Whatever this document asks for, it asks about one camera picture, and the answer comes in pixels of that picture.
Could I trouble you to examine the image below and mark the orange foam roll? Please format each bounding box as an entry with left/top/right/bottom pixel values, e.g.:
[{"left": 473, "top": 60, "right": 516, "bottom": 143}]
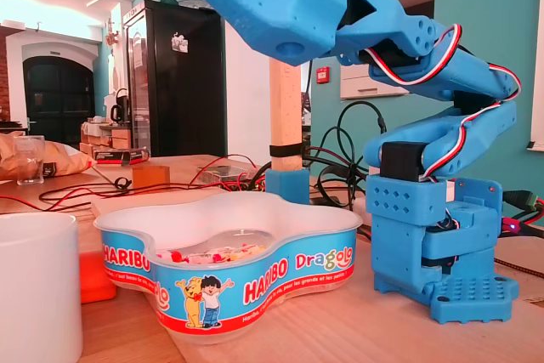
[{"left": 78, "top": 250, "right": 118, "bottom": 304}]

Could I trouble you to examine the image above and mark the black fridge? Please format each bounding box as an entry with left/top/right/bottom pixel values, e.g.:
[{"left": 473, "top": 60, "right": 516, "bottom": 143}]
[{"left": 122, "top": 0, "right": 226, "bottom": 158}]

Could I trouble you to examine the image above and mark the photo magnet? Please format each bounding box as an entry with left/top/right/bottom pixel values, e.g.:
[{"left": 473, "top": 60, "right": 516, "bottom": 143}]
[{"left": 171, "top": 32, "right": 190, "bottom": 54}]

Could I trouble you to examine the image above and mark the glass tumbler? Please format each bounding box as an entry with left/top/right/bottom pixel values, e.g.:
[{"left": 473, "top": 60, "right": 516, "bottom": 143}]
[{"left": 13, "top": 135, "right": 46, "bottom": 186}]

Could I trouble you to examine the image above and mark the black box with red label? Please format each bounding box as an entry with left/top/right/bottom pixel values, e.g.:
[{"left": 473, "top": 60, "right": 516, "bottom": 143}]
[{"left": 92, "top": 146, "right": 150, "bottom": 167}]

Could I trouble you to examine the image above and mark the green terminal plug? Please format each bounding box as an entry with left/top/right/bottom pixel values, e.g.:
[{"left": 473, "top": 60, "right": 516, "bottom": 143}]
[{"left": 503, "top": 190, "right": 544, "bottom": 213}]

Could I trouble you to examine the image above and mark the orange white wrapped candy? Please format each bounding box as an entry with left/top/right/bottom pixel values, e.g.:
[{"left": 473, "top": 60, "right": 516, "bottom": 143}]
[{"left": 186, "top": 252, "right": 218, "bottom": 265}]

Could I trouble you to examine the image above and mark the electronics in clear case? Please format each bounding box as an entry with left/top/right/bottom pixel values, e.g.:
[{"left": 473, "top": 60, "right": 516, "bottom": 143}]
[{"left": 195, "top": 164, "right": 250, "bottom": 184}]

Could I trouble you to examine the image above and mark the black strap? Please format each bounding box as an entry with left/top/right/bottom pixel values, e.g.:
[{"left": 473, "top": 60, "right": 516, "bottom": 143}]
[{"left": 269, "top": 145, "right": 303, "bottom": 159}]

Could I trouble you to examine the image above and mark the small wooden block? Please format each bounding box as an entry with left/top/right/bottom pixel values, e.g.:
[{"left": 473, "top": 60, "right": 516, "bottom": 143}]
[{"left": 131, "top": 165, "right": 171, "bottom": 189}]

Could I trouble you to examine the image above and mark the black looped power cable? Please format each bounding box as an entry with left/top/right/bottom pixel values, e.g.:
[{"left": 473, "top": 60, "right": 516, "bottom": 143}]
[{"left": 303, "top": 101, "right": 388, "bottom": 215}]

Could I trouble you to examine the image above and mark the wooden drawer unit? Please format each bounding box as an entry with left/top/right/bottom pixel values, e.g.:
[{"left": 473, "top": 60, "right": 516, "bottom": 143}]
[{"left": 79, "top": 118, "right": 133, "bottom": 159}]

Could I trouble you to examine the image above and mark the white ceramic mug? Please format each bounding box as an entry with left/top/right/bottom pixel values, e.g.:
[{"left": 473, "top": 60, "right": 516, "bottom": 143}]
[{"left": 0, "top": 212, "right": 84, "bottom": 363}]

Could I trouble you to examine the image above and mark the red white wrapped candy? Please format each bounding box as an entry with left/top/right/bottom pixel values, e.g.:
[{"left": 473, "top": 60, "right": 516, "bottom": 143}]
[{"left": 155, "top": 250, "right": 188, "bottom": 263}]

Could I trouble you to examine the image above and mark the tan crisp bag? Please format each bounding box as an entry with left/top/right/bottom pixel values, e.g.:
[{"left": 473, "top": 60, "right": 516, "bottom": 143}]
[{"left": 0, "top": 131, "right": 98, "bottom": 181}]

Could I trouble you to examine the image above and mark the black electric kettle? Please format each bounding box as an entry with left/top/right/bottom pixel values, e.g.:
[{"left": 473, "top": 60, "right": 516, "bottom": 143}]
[{"left": 110, "top": 88, "right": 132, "bottom": 125}]

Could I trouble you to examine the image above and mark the red cable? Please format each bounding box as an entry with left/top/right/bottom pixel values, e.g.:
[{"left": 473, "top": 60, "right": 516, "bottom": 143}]
[{"left": 0, "top": 153, "right": 260, "bottom": 213}]

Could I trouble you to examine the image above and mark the dark arched door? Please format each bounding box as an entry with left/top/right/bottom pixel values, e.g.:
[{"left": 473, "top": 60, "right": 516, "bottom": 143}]
[{"left": 23, "top": 55, "right": 95, "bottom": 150}]

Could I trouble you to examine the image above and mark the blue post base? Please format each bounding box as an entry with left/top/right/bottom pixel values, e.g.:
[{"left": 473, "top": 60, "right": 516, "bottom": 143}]
[{"left": 265, "top": 168, "right": 311, "bottom": 207}]

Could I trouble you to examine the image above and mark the Haribo Dragolo plastic tub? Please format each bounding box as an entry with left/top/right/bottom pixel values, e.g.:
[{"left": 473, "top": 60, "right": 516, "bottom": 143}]
[{"left": 93, "top": 191, "right": 364, "bottom": 346}]

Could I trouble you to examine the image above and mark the red controller board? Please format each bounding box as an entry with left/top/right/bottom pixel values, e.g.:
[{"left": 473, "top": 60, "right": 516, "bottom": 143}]
[{"left": 501, "top": 217, "right": 523, "bottom": 235}]

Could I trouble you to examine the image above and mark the thin black cable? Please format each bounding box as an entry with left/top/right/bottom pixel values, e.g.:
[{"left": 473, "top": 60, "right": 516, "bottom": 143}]
[{"left": 38, "top": 175, "right": 226, "bottom": 207}]

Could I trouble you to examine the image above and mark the light wooden base board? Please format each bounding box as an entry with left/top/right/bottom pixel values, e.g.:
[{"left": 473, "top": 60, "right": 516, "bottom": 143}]
[{"left": 91, "top": 192, "right": 544, "bottom": 363}]

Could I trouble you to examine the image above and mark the wooden camera post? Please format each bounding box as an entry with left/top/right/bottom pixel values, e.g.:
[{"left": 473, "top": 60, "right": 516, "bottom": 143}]
[{"left": 269, "top": 56, "right": 303, "bottom": 173}]

